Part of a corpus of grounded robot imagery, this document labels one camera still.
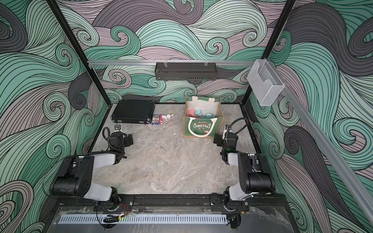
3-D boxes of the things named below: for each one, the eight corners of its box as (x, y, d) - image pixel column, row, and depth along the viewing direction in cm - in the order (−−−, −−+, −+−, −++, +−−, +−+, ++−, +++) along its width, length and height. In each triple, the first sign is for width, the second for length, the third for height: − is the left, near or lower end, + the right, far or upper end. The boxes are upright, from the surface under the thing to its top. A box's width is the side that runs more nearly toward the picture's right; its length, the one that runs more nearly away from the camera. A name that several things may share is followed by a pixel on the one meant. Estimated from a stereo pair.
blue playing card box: (151, 124, 109) (150, 122, 107) (153, 115, 114) (152, 113, 113) (159, 124, 109) (159, 122, 107) (160, 115, 114) (160, 113, 113)
